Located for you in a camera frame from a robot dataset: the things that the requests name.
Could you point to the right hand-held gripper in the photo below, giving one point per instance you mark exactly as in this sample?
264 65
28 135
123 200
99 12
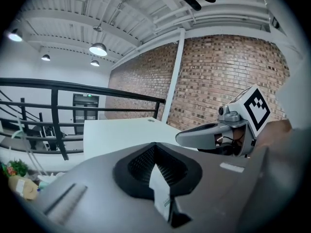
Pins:
255 105

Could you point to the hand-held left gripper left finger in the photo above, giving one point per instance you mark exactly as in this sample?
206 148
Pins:
97 198

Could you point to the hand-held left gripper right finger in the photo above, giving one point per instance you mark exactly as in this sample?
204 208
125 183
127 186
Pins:
213 186

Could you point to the person's right forearm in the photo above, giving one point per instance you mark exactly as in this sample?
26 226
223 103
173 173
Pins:
277 128

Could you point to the white plastic bag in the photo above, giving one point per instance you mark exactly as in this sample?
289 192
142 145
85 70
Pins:
49 178

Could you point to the white vertical pipe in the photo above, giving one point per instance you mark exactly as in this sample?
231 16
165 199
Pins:
173 81

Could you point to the clear plastic tube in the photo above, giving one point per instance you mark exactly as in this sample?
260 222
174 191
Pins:
30 152

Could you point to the dark double door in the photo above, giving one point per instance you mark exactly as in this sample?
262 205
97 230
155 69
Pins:
85 113

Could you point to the green potted plant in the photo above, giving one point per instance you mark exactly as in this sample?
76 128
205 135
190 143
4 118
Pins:
15 166

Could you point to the black metal railing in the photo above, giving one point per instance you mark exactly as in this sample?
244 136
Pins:
54 120

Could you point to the person's white shirt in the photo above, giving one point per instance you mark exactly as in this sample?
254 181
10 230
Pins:
289 64

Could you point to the large silver pendant lamp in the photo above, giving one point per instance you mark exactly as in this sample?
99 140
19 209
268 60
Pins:
98 49

